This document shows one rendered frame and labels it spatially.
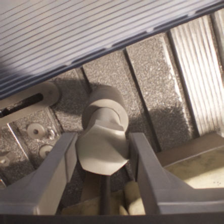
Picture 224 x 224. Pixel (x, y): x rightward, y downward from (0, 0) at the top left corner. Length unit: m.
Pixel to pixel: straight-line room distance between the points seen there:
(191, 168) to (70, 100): 0.27
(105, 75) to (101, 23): 0.13
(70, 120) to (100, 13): 0.26
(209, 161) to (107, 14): 0.36
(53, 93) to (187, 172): 0.28
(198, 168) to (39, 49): 0.41
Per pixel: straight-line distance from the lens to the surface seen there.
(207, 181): 0.24
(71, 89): 0.37
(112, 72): 0.36
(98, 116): 0.19
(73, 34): 0.44
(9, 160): 0.46
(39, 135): 0.41
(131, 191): 0.25
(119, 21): 0.43
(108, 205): 0.20
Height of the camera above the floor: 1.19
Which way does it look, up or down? 75 degrees down
